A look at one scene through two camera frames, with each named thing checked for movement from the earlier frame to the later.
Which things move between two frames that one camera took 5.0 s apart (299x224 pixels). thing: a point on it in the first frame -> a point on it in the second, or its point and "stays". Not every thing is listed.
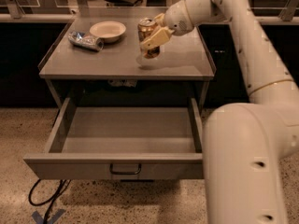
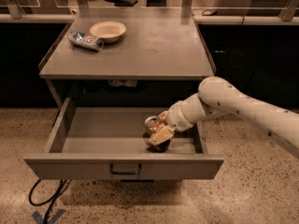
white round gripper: [176, 19] -> [176, 117]
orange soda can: [144, 26] -> [151, 123]
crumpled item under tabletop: [125, 82] stays
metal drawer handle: [125, 173] stays
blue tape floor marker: [51, 219] stays
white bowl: [108, 31] stays
